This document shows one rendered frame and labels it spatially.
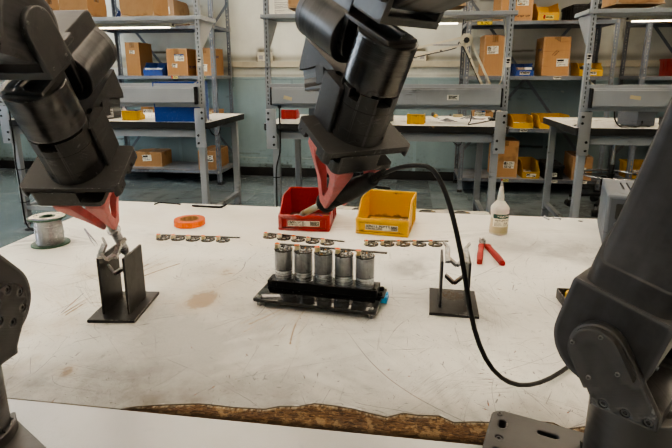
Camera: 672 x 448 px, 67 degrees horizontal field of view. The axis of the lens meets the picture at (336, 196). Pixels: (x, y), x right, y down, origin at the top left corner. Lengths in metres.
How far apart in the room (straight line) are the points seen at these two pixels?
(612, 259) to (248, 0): 5.05
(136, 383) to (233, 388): 0.10
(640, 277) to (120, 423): 0.42
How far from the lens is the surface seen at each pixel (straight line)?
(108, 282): 0.70
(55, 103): 0.52
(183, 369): 0.56
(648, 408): 0.38
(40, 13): 0.50
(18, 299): 0.47
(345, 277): 0.66
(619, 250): 0.37
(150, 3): 3.32
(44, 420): 0.54
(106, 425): 0.51
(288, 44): 5.16
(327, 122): 0.50
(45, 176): 0.60
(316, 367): 0.54
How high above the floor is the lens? 1.04
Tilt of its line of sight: 14 degrees down
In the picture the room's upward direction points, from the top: straight up
